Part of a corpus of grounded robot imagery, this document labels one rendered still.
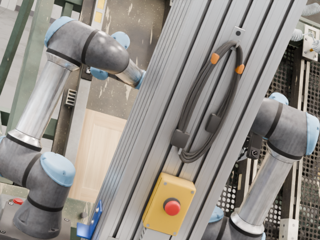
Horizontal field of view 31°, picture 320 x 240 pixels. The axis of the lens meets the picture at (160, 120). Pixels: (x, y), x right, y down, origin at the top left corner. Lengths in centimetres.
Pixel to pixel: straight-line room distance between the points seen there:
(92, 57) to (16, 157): 38
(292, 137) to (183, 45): 54
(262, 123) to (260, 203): 27
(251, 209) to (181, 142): 55
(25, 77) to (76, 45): 76
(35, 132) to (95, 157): 79
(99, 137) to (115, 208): 117
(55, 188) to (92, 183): 79
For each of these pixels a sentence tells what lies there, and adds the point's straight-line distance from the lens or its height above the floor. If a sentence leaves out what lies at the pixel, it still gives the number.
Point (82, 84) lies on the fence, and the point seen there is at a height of 132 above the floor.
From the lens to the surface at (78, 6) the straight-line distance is 281.
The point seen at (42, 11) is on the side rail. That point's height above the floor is 155.
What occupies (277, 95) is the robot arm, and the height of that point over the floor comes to 164.
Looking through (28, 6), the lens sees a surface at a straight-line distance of 337.
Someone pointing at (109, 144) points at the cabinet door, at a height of 112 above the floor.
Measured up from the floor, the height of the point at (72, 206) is 88.
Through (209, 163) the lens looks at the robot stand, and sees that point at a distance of 141.
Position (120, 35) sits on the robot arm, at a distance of 221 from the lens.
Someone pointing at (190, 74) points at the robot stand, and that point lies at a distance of 134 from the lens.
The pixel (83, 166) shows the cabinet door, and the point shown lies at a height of 101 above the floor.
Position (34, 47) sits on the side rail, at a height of 141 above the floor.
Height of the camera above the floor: 190
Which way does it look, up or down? 13 degrees down
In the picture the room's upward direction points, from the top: 22 degrees clockwise
